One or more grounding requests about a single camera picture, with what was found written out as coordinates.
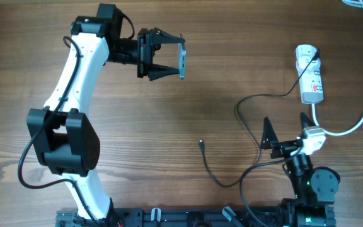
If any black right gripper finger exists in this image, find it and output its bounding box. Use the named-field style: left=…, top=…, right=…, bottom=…
left=261, top=117, right=279, bottom=149
left=300, top=112, right=315, bottom=129

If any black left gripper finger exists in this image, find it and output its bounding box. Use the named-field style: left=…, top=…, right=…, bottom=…
left=148, top=64, right=180, bottom=81
left=151, top=28, right=185, bottom=45

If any blue screen smartphone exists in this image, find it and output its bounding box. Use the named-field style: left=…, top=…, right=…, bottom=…
left=178, top=34, right=187, bottom=80

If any black usb charging cable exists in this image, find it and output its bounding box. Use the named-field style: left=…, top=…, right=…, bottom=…
left=199, top=49, right=321, bottom=189

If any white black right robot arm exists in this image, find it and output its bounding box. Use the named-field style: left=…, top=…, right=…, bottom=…
left=261, top=113, right=340, bottom=227

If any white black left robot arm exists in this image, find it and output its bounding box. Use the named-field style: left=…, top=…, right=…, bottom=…
left=26, top=3, right=186, bottom=226

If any white usb charger adapter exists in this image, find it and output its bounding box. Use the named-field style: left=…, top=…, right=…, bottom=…
left=296, top=55, right=321, bottom=74

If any white power strip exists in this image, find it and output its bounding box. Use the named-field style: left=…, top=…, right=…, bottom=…
left=296, top=44, right=324, bottom=105

